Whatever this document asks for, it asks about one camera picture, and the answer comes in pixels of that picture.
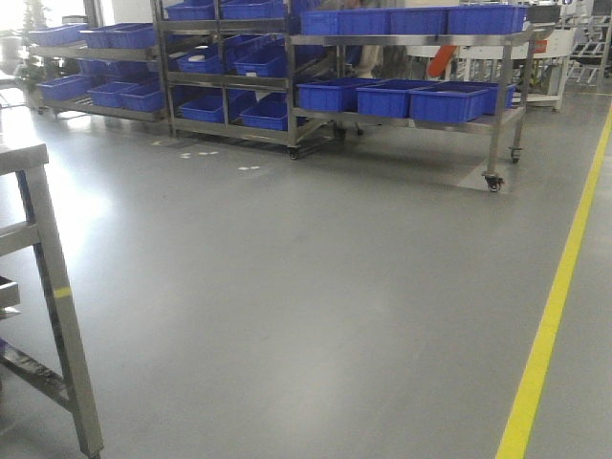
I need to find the blue bin lower rack left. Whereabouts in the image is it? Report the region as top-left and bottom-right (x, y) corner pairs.
(297, 77), (383, 112)

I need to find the steel flow rack middle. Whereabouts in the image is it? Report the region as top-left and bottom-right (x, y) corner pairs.
(150, 0), (350, 161)

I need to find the steel flow rack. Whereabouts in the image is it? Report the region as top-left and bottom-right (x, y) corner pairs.
(150, 0), (350, 161)
(29, 22), (165, 122)

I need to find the blue bin lower rack front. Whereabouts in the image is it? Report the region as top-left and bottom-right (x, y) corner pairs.
(408, 81), (499, 123)

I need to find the steel wheeled rack right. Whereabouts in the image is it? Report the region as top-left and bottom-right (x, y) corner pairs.
(289, 24), (552, 192)

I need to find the steel flow rack left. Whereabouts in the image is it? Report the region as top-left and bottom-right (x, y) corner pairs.
(29, 22), (165, 122)

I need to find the blue bin top rack right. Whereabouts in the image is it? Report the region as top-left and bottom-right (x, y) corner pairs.
(447, 4), (527, 35)

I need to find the steel work table frame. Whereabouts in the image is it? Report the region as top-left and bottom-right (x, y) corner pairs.
(0, 142), (105, 459)

